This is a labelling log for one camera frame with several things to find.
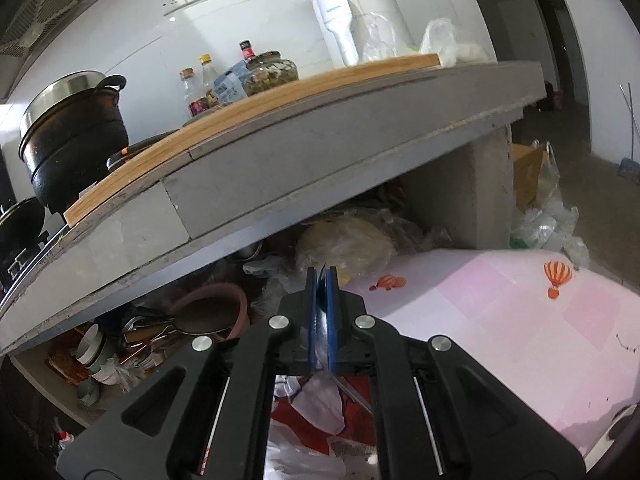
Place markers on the white kitchen appliance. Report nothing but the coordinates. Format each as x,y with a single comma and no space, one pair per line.
350,15

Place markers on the round metal pan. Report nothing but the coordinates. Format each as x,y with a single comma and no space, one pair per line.
205,317

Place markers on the yellow filled plastic bag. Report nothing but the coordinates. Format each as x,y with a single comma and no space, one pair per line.
350,245

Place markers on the wooden cutting board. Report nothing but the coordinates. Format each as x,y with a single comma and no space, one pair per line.
280,92

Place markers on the stack of bowls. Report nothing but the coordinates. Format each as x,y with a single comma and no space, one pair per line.
95,355

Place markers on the grey concrete kitchen counter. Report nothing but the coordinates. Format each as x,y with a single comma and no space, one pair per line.
300,160

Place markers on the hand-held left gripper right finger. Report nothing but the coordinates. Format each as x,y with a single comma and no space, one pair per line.
331,320

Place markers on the pile of plastic bags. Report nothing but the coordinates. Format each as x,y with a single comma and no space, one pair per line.
545,225

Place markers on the yellow cap bottle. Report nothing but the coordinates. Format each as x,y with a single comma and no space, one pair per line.
209,85

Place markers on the pink plastic basin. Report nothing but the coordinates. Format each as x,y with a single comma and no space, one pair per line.
241,305

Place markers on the grey range hood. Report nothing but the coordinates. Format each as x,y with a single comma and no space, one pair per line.
45,5

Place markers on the gas stove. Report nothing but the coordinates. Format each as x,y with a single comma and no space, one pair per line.
20,265

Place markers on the blue plastic item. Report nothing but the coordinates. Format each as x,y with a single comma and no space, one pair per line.
629,167

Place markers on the red cap sauce bottle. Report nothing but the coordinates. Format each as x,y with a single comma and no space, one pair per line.
247,52

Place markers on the steel pot lid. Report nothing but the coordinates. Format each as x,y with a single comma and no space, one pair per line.
55,100

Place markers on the cardboard box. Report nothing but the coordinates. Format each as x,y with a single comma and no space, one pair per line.
527,175

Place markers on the red white printed bag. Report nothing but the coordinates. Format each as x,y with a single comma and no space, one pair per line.
320,410

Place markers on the clear plastic bag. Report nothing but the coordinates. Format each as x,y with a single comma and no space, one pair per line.
385,40

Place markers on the cork top bottle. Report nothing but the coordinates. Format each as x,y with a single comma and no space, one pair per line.
192,95

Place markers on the black cooking pot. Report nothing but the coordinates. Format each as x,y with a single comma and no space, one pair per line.
75,150

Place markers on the black frying pan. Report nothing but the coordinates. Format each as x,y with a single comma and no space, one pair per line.
20,230

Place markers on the white plastic bag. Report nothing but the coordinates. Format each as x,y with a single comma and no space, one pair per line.
450,42

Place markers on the blue packet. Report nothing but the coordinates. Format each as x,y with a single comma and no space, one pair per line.
230,87

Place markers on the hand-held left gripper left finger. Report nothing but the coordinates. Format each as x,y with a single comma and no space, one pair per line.
313,320

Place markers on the pink balloon print table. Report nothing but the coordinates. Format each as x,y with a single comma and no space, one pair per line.
500,335

